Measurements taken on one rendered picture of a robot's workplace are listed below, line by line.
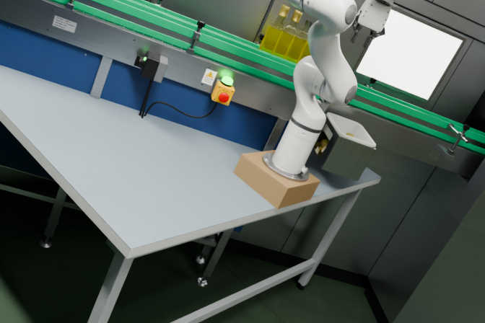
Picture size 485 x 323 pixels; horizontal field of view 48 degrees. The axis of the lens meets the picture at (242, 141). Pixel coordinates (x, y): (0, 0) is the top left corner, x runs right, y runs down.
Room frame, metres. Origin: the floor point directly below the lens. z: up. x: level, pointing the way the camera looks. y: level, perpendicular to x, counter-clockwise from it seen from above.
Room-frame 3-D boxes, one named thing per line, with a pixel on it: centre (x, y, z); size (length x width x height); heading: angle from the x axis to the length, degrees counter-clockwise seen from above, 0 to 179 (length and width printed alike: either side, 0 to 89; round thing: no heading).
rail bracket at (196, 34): (2.01, 0.32, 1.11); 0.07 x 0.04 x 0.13; 17
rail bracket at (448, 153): (2.42, -0.85, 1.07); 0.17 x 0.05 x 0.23; 17
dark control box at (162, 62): (1.96, 0.42, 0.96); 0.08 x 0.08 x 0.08; 17
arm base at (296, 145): (1.91, -0.19, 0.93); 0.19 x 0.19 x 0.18
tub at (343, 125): (2.17, -0.38, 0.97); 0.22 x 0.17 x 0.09; 17
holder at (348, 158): (2.20, -0.37, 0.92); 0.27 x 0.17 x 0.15; 17
